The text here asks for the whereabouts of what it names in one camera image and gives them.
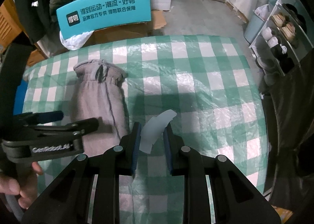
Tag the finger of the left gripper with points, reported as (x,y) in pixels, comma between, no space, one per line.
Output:
(77,129)
(30,118)

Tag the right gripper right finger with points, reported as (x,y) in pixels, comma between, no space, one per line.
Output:
(214,188)

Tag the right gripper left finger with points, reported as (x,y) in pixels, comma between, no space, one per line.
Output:
(88,187)

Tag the person's left hand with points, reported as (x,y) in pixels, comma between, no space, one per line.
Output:
(26,189)

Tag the open cardboard box blue rim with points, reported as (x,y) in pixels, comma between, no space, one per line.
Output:
(20,97)

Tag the grey fleece pouch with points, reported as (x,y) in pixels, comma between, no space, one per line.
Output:
(97,94)

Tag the white plastic bag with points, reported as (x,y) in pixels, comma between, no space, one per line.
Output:
(75,42)

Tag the wooden louvered wardrobe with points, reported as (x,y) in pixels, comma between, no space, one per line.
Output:
(11,28)

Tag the green white checkered tablecloth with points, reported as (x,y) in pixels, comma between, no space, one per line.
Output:
(206,80)

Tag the teal printed shoe box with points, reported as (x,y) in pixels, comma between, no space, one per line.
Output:
(82,16)

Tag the brown flattened cardboard box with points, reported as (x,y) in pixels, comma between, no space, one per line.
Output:
(128,31)

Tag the grey shoe rack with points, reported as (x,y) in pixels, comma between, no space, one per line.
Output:
(283,40)

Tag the light blue waste bin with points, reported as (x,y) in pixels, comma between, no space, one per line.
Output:
(259,16)

